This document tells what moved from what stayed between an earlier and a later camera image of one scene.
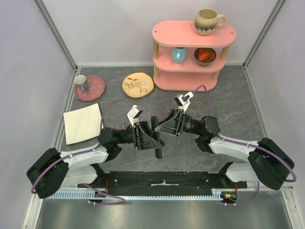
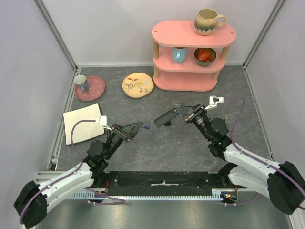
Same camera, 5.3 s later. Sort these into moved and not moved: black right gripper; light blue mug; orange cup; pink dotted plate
Moved: black right gripper
Not moved: light blue mug; pink dotted plate; orange cup
